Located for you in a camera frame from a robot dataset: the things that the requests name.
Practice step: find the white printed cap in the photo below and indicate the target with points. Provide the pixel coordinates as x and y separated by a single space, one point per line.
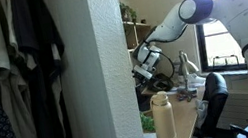
196 79

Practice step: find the dark grey laptop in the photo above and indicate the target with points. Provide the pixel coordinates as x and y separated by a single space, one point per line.
170 85

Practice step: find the cream water bottle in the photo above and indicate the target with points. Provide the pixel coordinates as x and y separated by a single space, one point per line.
164 123

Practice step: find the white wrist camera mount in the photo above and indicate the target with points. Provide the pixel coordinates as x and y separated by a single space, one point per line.
142 72

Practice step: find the silver desk lamp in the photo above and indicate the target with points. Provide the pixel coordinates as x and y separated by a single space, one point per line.
186 67

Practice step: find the green yellow fleece garland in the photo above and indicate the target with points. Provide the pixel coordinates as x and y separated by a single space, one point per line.
147 122

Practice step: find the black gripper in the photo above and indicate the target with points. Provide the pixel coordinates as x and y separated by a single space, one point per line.
154 81

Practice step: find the black hanging garment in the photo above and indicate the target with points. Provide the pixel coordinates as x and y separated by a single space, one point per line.
38 42

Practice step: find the light grey cloth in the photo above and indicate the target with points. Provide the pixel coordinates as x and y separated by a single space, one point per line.
202 110

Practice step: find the black cup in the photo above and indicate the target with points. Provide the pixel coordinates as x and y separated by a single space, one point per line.
144 102

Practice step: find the black office chair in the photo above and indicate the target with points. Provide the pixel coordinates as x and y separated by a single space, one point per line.
215 90

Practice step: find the green potted plant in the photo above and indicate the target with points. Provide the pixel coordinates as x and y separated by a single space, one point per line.
128 12

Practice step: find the wooden shelf unit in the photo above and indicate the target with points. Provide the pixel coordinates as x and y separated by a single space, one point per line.
138 34

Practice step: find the white radiator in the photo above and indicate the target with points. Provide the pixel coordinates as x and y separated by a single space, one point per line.
245 106

